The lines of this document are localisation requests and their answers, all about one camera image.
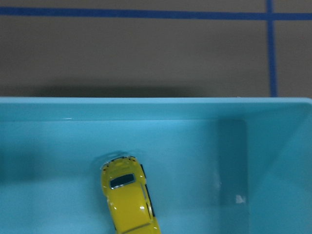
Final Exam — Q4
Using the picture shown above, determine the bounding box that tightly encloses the yellow beetle toy car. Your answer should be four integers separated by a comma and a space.
101, 156, 161, 234

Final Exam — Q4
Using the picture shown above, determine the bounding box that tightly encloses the light blue plastic bin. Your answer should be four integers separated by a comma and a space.
0, 97, 312, 234

